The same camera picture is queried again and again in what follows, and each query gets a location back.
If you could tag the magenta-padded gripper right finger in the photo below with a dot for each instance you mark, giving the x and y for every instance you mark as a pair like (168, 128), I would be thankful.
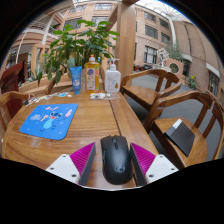
(143, 160)

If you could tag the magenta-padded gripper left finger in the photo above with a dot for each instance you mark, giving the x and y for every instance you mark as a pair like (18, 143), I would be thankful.
(82, 159)

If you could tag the black computer mouse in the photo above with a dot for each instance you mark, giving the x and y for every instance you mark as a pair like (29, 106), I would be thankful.
(116, 160)

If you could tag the blue cartoon mouse pad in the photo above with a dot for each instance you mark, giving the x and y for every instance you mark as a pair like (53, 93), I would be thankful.
(48, 121)

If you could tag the black notebook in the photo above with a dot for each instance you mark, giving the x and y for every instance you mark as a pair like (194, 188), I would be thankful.
(181, 138)

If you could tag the wooden armchair with notebook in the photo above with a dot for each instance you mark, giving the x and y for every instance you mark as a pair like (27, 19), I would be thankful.
(196, 156)

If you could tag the small clear wrapped packet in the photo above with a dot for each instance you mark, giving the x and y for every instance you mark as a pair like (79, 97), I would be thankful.
(97, 96)

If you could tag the blue printed sticker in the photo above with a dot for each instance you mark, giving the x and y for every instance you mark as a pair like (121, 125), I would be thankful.
(64, 94)

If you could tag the black key bunch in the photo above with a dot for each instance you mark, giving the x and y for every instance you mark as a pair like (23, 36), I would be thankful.
(28, 101)

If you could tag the blue squeeze tube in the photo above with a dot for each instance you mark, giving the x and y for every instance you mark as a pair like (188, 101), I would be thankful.
(76, 80)

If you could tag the yellow liquid bottle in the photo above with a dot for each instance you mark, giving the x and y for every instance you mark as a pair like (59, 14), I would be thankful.
(92, 76)

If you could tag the white pump bottle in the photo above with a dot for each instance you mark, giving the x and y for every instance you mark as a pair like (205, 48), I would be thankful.
(112, 81)

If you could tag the yellow flowering plant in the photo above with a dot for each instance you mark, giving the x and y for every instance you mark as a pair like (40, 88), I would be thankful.
(192, 81)

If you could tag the dark red wooden podium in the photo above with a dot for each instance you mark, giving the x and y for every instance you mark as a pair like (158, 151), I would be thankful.
(13, 76)

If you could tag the green potted plant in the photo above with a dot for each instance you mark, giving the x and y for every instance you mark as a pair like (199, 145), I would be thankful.
(83, 41)

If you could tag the white sculpture on pedestal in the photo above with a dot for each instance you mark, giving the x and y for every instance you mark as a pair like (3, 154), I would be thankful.
(163, 56)

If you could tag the wooden pergola post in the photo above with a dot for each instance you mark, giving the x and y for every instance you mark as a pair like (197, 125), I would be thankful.
(126, 40)

